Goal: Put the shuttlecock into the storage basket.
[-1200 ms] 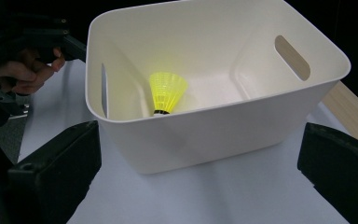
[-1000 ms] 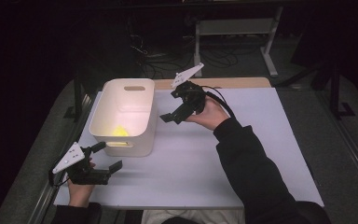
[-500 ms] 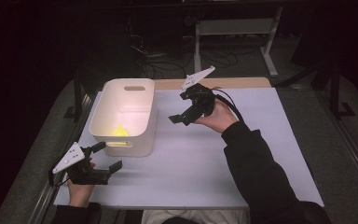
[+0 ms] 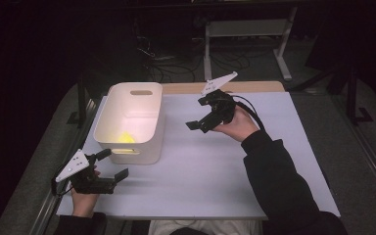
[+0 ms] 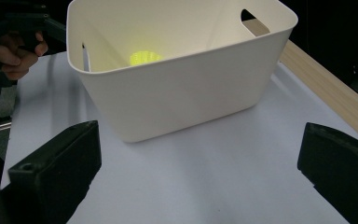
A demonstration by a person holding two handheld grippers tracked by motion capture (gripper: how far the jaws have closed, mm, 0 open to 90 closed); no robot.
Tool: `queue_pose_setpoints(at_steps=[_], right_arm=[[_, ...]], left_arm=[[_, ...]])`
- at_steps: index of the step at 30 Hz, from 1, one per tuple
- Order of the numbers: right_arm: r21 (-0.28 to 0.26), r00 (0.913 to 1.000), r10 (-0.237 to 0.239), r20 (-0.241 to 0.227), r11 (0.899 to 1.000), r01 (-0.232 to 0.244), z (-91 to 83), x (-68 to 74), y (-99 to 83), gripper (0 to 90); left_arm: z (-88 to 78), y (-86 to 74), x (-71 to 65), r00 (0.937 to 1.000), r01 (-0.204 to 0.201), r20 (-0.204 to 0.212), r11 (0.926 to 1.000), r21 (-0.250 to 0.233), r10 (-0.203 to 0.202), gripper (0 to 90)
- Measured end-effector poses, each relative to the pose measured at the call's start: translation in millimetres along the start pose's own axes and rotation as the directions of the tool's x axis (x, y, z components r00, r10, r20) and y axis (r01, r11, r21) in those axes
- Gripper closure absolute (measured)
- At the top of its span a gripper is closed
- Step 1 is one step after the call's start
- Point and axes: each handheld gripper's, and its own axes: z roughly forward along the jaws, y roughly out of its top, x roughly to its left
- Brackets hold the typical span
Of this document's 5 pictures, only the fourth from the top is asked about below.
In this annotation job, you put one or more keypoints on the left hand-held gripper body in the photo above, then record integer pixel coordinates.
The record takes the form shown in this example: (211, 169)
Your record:
(88, 185)

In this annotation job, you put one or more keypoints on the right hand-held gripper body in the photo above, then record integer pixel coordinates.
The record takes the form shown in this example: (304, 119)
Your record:
(220, 109)

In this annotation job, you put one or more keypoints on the yellow shuttlecock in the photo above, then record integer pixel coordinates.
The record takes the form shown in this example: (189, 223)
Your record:
(125, 137)

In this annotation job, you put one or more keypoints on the white plastic storage bin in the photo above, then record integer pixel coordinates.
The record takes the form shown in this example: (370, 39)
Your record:
(129, 111)

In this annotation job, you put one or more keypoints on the person's left hand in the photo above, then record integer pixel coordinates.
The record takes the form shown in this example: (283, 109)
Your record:
(84, 203)

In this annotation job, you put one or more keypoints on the person's right hand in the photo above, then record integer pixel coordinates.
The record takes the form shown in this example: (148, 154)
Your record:
(240, 125)

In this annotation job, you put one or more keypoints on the wooden desk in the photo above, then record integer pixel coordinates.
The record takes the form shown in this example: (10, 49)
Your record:
(258, 86)

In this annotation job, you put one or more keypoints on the black metal stand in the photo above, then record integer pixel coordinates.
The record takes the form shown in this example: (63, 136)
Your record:
(351, 94)
(81, 101)

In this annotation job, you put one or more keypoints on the person's light clothing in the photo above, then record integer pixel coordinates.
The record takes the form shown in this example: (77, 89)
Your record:
(205, 226)

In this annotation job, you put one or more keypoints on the metal rail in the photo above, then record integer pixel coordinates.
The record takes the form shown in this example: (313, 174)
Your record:
(365, 143)
(50, 209)

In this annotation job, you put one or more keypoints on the white metal table frame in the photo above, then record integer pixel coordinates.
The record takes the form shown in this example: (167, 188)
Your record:
(246, 27)

